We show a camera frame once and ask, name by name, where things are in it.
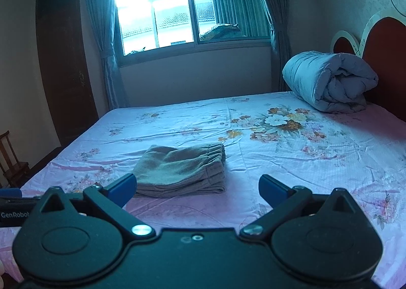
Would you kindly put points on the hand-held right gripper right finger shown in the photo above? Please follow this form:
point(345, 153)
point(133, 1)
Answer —
point(271, 187)

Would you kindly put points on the grey curtain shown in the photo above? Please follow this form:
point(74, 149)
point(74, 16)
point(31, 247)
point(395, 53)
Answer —
point(101, 38)
point(274, 6)

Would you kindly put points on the rolled grey quilt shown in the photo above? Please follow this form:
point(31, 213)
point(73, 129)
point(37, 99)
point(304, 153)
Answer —
point(330, 81)

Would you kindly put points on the window with metal frame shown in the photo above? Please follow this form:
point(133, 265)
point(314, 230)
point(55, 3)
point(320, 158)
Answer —
point(190, 3)

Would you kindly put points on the bed with floral sheet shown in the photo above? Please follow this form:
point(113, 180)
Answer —
point(253, 136)

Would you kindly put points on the grey-green fleece pants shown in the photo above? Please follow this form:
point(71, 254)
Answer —
point(182, 166)

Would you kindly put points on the dark wooden door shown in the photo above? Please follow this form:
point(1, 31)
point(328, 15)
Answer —
point(63, 63)

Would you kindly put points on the wooden chair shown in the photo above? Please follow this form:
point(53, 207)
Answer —
point(12, 165)

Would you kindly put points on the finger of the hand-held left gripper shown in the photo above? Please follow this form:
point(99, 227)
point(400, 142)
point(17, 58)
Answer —
point(9, 193)

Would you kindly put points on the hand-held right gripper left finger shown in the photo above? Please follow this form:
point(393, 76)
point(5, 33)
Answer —
point(122, 189)

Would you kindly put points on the red headboard with white trim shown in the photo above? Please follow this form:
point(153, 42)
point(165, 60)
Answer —
point(387, 60)

